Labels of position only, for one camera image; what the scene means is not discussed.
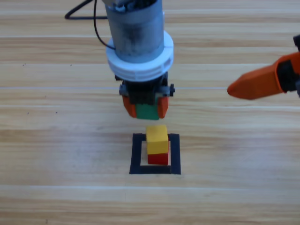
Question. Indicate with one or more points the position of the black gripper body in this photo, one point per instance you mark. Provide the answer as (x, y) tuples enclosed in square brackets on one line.
[(141, 93), (297, 42)]

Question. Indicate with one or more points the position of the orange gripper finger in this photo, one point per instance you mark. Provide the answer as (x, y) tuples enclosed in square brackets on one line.
[(163, 107), (129, 106), (255, 84)]

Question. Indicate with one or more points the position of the green cube block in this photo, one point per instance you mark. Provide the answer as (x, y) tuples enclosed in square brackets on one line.
[(146, 112)]

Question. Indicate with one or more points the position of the yellow cube block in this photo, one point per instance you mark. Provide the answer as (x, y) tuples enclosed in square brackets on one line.
[(157, 140)]

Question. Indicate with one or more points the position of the red cube block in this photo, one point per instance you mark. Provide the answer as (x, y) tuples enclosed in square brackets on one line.
[(158, 159)]

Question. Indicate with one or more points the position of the black tape rectangle outline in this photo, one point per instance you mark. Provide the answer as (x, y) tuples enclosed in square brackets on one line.
[(136, 154)]

